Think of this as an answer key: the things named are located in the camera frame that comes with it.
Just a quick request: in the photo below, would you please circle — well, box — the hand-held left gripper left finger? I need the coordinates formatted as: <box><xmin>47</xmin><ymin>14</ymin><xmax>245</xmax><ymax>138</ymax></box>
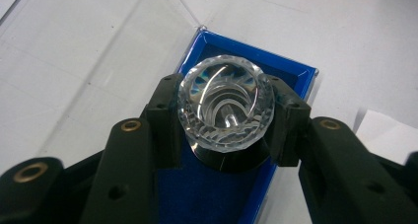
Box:
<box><xmin>78</xmin><ymin>72</ymin><xmax>185</xmax><ymax>224</ymax></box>

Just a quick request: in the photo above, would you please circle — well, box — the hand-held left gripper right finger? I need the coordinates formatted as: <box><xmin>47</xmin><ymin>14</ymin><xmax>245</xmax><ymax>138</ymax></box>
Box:
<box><xmin>258</xmin><ymin>73</ymin><xmax>418</xmax><ymax>224</ymax></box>

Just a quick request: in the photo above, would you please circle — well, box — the blue ink pad clear lid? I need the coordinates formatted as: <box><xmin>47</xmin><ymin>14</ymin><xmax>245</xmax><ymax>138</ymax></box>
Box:
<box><xmin>38</xmin><ymin>0</ymin><xmax>319</xmax><ymax>224</ymax></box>

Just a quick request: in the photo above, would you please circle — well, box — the clear glass cup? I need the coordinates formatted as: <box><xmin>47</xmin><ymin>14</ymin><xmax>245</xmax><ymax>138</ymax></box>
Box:
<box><xmin>176</xmin><ymin>53</ymin><xmax>276</xmax><ymax>174</ymax></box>

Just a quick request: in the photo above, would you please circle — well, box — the white paper sheet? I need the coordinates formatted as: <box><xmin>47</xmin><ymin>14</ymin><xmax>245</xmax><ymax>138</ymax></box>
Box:
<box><xmin>355</xmin><ymin>109</ymin><xmax>418</xmax><ymax>167</ymax></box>

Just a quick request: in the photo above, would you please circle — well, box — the large white board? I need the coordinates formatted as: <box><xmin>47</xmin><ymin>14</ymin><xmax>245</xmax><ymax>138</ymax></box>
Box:
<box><xmin>0</xmin><ymin>0</ymin><xmax>418</xmax><ymax>224</ymax></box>

